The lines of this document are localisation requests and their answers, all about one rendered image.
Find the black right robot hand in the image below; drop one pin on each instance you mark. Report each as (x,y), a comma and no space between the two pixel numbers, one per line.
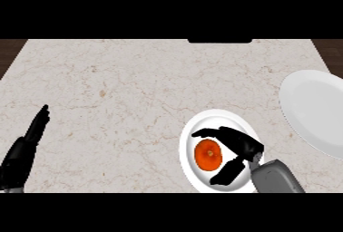
(241,142)

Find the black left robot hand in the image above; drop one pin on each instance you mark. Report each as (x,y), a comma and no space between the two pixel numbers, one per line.
(21,151)

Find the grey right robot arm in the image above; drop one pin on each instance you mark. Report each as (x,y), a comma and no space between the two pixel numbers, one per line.
(275,178)

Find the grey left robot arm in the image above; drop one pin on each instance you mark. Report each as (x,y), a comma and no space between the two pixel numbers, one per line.
(10,190)

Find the orange squash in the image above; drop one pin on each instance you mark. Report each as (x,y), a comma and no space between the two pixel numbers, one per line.
(207,154)

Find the small white plate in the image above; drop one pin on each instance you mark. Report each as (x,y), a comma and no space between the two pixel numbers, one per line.
(197,175)

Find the large white plate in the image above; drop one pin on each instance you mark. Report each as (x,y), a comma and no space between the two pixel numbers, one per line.
(312,108)

